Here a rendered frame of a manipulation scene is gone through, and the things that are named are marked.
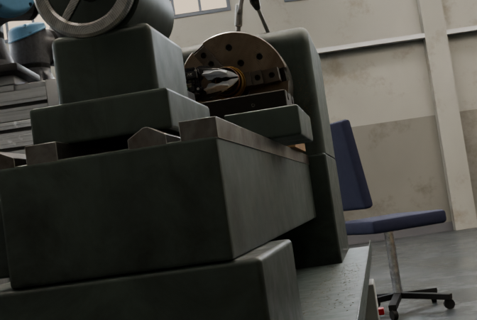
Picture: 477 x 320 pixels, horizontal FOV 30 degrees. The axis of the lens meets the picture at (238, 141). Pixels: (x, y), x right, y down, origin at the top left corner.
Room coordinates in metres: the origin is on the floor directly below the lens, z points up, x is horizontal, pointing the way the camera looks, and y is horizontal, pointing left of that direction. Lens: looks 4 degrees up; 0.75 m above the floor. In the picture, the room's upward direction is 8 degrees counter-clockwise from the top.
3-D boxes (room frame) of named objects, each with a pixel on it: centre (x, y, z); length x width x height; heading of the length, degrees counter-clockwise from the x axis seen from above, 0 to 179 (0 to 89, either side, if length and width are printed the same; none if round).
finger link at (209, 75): (2.27, 0.03, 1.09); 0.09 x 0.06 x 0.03; 81
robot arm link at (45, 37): (2.72, 0.59, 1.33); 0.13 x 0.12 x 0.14; 143
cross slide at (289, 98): (1.93, 0.09, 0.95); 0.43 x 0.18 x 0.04; 82
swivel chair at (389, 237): (5.28, -0.78, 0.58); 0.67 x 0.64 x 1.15; 93
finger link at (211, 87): (2.27, 0.03, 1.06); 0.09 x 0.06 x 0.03; 81
